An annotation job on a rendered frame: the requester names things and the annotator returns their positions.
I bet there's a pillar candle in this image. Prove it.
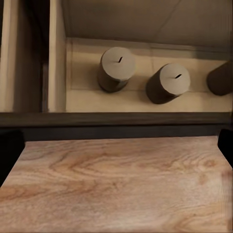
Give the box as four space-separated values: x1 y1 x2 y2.
97 47 136 92
207 59 233 96
146 63 190 104

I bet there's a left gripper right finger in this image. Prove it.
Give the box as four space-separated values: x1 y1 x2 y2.
217 129 233 168

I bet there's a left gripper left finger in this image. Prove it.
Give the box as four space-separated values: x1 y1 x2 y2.
0 129 25 188

